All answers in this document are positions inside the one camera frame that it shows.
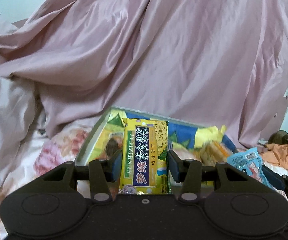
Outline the dark round object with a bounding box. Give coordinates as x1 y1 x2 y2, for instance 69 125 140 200
269 130 288 147

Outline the blue and yellow snack packet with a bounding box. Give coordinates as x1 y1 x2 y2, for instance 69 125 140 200
89 107 228 188

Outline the yellow green cracker packet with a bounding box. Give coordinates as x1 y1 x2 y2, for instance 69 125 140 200
119 117 172 196

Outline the white blanket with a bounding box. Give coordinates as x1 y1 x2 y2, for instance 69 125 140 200
0 76 47 205

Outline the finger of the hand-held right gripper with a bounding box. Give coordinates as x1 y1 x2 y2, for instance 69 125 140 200
262 166 288 191

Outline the orange biscuit packet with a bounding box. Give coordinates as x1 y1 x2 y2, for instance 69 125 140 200
196 140 234 167

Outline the floral bedsheet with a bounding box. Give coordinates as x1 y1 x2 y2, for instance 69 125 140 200
0 121 288 240

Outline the pink duvet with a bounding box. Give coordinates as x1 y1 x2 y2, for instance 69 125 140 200
0 0 288 150

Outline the orange cloth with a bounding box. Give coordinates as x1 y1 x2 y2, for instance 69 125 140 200
261 142 288 176

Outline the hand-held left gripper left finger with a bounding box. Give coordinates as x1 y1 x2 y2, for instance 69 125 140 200
42 150 122 204

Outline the grey rectangular box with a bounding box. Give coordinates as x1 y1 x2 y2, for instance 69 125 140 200
74 106 238 188

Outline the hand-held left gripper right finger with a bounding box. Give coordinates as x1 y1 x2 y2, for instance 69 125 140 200
167 151 248 204

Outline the light blue snack packet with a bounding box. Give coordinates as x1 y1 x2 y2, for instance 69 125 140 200
227 147 276 191

